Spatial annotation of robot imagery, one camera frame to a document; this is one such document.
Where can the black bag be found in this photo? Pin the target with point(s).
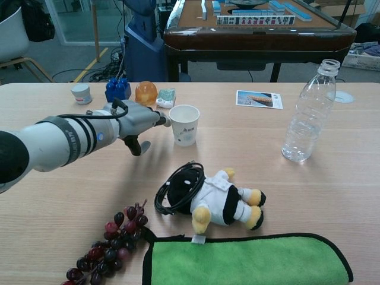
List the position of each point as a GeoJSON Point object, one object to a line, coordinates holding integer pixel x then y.
{"type": "Point", "coordinates": [38, 26]}

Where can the white chair wooden legs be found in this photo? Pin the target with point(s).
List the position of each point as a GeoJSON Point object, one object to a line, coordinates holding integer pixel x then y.
{"type": "Point", "coordinates": [12, 38]}

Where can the white plastic crate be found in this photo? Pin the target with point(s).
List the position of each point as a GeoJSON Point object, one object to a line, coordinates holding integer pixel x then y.
{"type": "Point", "coordinates": [360, 62]}

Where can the blue machine base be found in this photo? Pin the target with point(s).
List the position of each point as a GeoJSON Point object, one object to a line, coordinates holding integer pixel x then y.
{"type": "Point", "coordinates": [144, 59]}

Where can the white round grommet cover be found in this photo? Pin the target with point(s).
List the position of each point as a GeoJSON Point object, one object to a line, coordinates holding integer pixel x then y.
{"type": "Point", "coordinates": [345, 97]}

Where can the green microfiber cloth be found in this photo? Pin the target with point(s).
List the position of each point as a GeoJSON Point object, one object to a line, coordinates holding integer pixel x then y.
{"type": "Point", "coordinates": [237, 261]}

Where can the clear plastic bottle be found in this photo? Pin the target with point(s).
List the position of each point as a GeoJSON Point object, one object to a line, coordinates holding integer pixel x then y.
{"type": "Point", "coordinates": [308, 118]}

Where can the photo postcard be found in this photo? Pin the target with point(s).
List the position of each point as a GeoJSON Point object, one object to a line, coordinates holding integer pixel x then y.
{"type": "Point", "coordinates": [258, 99]}

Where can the row of mahjong tiles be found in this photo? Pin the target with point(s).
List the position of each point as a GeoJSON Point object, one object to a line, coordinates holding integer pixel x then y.
{"type": "Point", "coordinates": [255, 20]}

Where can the wooden post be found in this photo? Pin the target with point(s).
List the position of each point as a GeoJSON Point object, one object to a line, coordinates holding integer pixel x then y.
{"type": "Point", "coordinates": [95, 29]}

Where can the blue toy building block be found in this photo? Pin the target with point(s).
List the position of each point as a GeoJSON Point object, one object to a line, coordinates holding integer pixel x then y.
{"type": "Point", "coordinates": [117, 90]}

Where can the orange translucent dome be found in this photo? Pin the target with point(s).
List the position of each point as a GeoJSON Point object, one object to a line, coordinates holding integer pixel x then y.
{"type": "Point", "coordinates": [145, 93]}

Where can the small green white packet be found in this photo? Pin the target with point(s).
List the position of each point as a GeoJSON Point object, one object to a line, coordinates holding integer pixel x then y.
{"type": "Point", "coordinates": [166, 98]}

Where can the brown mahjong table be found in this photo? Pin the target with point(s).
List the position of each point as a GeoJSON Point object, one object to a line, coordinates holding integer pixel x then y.
{"type": "Point", "coordinates": [255, 41]}

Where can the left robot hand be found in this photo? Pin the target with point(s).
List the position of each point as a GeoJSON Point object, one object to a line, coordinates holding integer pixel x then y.
{"type": "Point", "coordinates": [138, 118]}

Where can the small white jar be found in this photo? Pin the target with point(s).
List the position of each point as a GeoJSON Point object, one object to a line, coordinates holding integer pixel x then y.
{"type": "Point", "coordinates": [81, 94]}

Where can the white paper cup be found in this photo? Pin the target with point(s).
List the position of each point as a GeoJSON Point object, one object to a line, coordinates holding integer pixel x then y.
{"type": "Point", "coordinates": [184, 127]}

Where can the dark red plastic grapes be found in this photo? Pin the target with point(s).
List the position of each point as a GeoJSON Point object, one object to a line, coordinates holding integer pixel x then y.
{"type": "Point", "coordinates": [110, 252]}

